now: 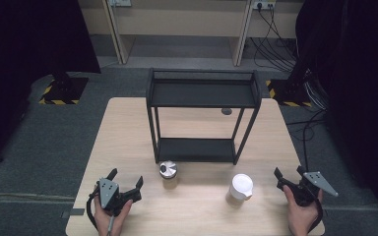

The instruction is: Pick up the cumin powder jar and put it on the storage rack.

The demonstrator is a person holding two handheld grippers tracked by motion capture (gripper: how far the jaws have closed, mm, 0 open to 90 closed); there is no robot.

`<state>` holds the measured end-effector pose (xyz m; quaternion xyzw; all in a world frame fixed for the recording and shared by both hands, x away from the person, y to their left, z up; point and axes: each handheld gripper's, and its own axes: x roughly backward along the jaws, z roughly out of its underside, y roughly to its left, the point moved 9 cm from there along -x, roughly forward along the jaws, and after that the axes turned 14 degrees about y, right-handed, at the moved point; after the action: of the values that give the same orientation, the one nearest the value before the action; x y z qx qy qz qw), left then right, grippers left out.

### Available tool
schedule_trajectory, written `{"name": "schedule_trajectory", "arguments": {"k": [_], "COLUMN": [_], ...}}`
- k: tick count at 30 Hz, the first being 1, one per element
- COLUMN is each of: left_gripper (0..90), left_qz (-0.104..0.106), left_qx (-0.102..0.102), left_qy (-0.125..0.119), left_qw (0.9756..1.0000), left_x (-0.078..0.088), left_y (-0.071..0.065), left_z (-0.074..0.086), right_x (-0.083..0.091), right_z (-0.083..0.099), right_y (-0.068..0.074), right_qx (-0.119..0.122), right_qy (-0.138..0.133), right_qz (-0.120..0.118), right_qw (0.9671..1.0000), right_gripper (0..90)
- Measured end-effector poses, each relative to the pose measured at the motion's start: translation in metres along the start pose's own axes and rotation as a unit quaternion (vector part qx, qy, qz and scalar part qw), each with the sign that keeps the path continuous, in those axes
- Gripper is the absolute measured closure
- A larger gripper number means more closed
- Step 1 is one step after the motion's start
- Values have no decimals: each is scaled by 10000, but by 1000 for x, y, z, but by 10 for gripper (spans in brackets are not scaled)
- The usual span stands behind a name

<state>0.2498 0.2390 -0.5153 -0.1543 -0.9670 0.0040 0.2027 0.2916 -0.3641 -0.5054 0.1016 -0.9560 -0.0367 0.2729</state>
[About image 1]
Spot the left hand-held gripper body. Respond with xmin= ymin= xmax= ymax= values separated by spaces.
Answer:
xmin=96 ymin=177 xmax=133 ymax=217

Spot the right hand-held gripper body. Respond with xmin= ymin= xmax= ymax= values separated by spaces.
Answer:
xmin=289 ymin=170 xmax=339 ymax=207

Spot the glass jar with metal lid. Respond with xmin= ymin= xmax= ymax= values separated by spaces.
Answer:
xmin=158 ymin=160 xmax=179 ymax=190

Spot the jar with white lid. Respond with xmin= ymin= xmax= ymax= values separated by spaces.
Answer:
xmin=228 ymin=173 xmax=254 ymax=202

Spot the black two-tier metal rack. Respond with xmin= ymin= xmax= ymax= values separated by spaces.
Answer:
xmin=146 ymin=67 xmax=263 ymax=165

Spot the person's left hand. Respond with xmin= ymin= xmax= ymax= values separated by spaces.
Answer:
xmin=93 ymin=188 xmax=134 ymax=236

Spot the person's right hand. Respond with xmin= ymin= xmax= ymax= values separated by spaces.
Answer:
xmin=282 ymin=185 xmax=324 ymax=236

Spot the dark floor tape patch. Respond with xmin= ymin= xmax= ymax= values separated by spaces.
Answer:
xmin=60 ymin=207 xmax=86 ymax=220

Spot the black stand base striped tape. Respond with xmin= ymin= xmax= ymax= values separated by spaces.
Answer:
xmin=38 ymin=71 xmax=90 ymax=106
xmin=265 ymin=78 xmax=313 ymax=108

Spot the black curtain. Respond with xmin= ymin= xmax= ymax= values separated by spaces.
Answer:
xmin=0 ymin=0 xmax=102 ymax=170
xmin=288 ymin=0 xmax=378 ymax=229

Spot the thick black gripper cable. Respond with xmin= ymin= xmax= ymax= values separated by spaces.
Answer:
xmin=86 ymin=191 xmax=101 ymax=230
xmin=308 ymin=196 xmax=325 ymax=234

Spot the thin grey cable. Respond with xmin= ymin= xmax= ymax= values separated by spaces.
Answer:
xmin=106 ymin=214 xmax=116 ymax=236

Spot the black cable on carpet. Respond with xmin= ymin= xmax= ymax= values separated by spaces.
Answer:
xmin=284 ymin=109 xmax=330 ymax=172

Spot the white cable bundle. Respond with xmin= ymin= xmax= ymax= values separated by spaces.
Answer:
xmin=303 ymin=68 xmax=330 ymax=111

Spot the black floor cables bundle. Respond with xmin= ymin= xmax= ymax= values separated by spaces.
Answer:
xmin=249 ymin=5 xmax=300 ymax=74

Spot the white wall socket with plugs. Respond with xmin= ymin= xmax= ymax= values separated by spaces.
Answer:
xmin=251 ymin=0 xmax=278 ymax=11

